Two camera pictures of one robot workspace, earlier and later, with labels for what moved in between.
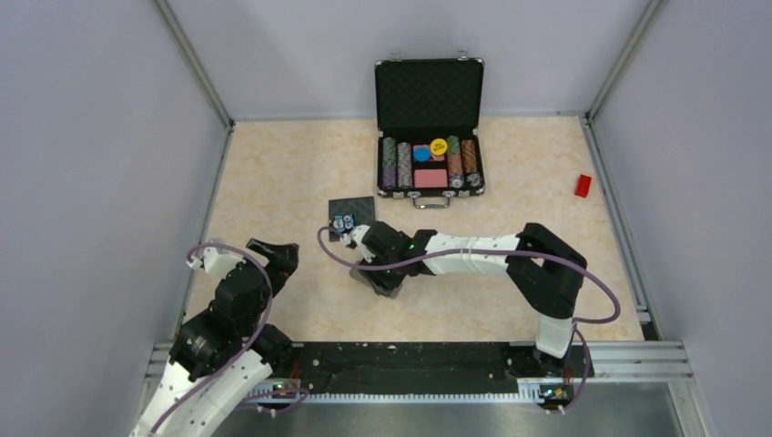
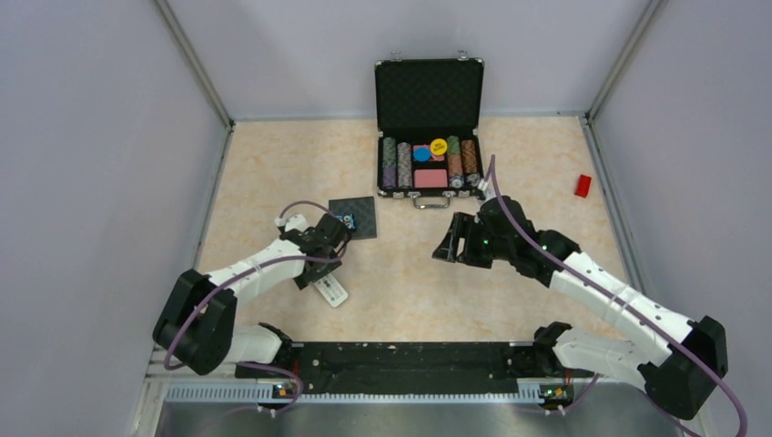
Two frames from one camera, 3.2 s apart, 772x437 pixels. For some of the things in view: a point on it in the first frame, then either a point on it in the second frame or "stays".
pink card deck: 431,178 stays
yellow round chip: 438,147 stays
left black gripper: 284,259 -> 301,280
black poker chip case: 427,111 stays
